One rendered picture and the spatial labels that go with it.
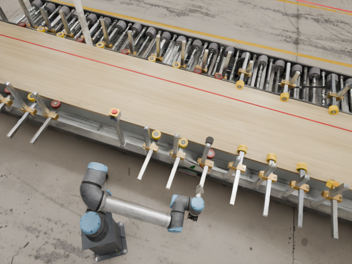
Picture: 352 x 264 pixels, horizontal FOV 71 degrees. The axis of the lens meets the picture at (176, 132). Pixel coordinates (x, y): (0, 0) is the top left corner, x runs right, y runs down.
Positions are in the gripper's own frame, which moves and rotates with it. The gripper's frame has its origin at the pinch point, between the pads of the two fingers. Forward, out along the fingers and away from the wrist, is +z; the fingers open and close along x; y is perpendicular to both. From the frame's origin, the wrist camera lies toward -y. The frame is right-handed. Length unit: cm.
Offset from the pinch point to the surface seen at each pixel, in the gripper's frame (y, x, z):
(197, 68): -147, -34, -8
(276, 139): -84, 56, -8
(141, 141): -58, -66, 21
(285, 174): -63, 73, 11
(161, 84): -113, -64, -7
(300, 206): -26, 75, -14
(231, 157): -64, 22, 11
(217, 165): -57, 12, 21
